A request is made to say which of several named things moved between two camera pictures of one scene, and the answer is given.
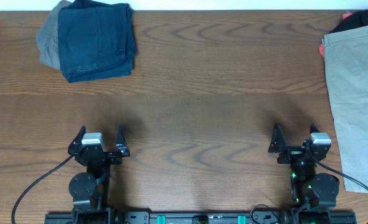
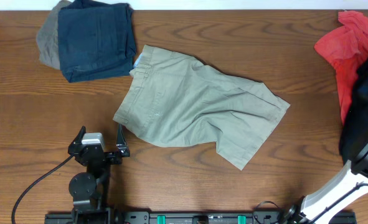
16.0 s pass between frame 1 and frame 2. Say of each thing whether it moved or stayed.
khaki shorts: moved
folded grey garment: stayed
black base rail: stayed
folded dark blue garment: stayed
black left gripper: stayed
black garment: moved
